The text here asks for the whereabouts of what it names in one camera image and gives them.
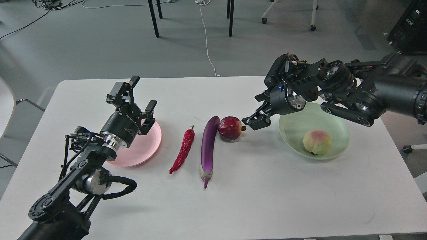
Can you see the red pomegranate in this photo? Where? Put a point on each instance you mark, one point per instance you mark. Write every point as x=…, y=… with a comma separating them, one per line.
x=230, y=128

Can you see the black table leg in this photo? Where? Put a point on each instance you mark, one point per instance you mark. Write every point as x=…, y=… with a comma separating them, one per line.
x=153, y=18
x=228, y=9
x=231, y=18
x=158, y=4

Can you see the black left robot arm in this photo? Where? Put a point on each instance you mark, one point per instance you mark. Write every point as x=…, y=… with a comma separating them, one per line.
x=63, y=213

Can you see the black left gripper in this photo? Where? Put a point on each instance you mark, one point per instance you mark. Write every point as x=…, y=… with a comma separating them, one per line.
x=128, y=120

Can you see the white chair at left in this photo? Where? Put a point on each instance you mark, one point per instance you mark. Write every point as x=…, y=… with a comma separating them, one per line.
x=8, y=104

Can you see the red chili pepper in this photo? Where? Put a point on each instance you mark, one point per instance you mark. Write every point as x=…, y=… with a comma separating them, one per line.
x=188, y=138

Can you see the purple eggplant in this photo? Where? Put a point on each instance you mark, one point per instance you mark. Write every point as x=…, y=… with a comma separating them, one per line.
x=207, y=149

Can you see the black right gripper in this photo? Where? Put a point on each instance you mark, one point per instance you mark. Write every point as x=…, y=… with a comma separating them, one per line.
x=281, y=100

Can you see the green pink peach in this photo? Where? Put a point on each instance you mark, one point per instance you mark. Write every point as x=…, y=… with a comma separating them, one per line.
x=317, y=141

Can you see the black table leg rear left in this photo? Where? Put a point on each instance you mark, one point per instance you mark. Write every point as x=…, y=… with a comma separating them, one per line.
x=158, y=4

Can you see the light green plate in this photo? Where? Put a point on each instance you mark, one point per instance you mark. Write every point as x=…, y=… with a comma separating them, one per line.
x=292, y=128

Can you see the caster wheel at right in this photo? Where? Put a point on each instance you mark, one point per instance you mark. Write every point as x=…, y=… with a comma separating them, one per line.
x=407, y=149

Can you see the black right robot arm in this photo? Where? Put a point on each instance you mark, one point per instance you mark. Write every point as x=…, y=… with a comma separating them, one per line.
x=357, y=91

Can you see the black table leg rear right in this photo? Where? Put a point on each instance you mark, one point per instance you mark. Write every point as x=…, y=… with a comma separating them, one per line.
x=228, y=9

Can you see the black equipment case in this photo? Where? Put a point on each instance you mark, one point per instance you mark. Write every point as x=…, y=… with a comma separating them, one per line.
x=409, y=35

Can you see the pink plate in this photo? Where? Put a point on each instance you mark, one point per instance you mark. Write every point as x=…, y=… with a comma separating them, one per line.
x=141, y=150

